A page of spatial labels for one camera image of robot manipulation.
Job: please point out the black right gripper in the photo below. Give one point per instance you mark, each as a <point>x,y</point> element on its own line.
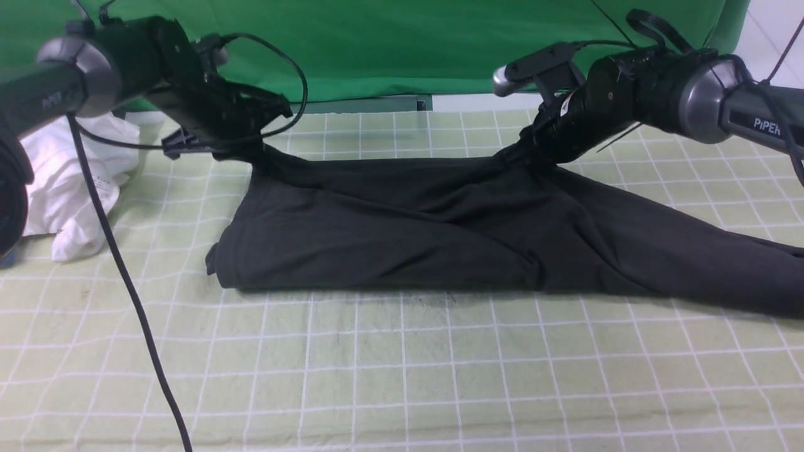
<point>576,121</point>

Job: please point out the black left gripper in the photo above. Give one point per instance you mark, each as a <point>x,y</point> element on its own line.
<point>214,115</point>

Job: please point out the dark gray long-sleeve shirt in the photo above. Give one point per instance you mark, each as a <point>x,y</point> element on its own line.
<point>500,221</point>

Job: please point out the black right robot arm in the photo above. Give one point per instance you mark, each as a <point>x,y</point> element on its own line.
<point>700,95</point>

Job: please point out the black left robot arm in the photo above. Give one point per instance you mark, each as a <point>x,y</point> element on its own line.
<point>92,70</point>

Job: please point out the crumpled white shirt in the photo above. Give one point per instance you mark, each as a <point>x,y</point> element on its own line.
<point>59,202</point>

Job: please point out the green backdrop cloth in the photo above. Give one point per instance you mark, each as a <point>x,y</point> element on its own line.
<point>359,49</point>

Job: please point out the blue cloth at edge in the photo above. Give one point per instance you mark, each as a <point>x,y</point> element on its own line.
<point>9,260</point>

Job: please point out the light green checkered tablecloth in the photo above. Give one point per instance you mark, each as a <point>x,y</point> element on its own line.
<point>309,371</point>

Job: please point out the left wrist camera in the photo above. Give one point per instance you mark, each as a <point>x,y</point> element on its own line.
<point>212,50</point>

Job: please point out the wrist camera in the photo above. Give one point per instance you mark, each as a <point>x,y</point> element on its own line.
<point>212,50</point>
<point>551,70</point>

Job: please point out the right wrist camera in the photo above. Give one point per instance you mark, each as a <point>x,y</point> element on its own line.
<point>551,70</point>

